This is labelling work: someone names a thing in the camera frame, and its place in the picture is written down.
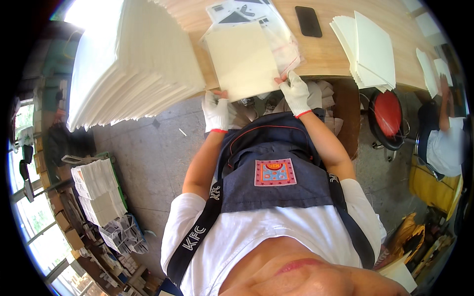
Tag person's right hand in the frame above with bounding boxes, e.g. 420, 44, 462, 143
274, 70, 313, 119

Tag person's left hand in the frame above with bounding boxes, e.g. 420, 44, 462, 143
202, 90, 237, 133

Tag cream square sheet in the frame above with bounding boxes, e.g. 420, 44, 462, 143
205, 21, 281, 103

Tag pile of clear plastic bags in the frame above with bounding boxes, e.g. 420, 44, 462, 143
199, 0, 305, 76

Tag black phone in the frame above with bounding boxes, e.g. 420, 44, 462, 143
295, 6, 323, 38

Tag small stack of cream sheets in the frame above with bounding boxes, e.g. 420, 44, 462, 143
329, 11, 397, 93

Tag red round stool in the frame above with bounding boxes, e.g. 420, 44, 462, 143
367, 90, 412, 151

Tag tall stack of white sheets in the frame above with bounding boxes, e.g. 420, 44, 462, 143
67, 0, 206, 132

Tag person's body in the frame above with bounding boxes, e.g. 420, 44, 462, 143
160, 111, 412, 296

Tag loose white sheets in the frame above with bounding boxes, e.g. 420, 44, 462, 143
415, 47, 453, 99

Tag cart with white packet stacks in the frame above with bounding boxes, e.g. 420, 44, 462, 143
61, 152, 129, 228

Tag black bag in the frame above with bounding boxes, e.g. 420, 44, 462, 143
47, 123, 98, 168

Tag white sheets beside table edge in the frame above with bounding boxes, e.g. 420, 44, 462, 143
403, 0, 447, 46

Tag heap of clear bagged packets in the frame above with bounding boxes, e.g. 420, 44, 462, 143
98, 213, 149, 256

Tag heap of orange bags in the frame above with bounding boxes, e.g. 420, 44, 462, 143
374, 212, 457, 282

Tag shelf with cartons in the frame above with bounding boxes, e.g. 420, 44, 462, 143
33, 111, 163, 296

